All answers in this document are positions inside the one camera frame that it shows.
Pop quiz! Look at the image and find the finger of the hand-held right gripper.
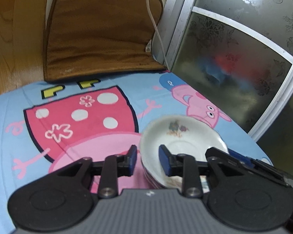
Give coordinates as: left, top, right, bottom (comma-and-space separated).
230, 154, 291, 188

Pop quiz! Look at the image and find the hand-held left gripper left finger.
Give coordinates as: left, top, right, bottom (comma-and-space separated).
55, 145, 138, 199

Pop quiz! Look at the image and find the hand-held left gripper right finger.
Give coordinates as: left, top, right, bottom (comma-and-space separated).
159, 144, 249, 198

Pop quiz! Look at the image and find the floral white plate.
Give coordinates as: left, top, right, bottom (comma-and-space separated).
146, 173, 181, 190
139, 116, 229, 189
141, 161, 209, 192

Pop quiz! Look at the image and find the frosted glass sliding door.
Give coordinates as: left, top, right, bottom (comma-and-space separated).
166, 0, 293, 176

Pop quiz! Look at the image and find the cartoon pig printed blanket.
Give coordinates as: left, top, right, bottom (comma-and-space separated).
0, 71, 275, 234

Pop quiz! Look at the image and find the brown seat cushion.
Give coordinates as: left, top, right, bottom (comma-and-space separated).
43, 0, 166, 83

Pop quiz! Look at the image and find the white power cable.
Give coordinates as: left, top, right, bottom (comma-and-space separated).
142, 0, 171, 71

